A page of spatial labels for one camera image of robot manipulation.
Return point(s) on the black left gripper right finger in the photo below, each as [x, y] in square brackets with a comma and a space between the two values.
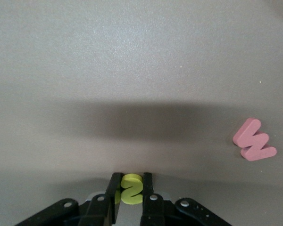
[153, 212]

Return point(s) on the pink foam letter W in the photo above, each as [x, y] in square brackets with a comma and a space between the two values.
[246, 137]

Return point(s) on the yellow foam number two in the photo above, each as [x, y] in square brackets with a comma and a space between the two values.
[132, 199]

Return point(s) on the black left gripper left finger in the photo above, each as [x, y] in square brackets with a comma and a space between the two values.
[99, 212]

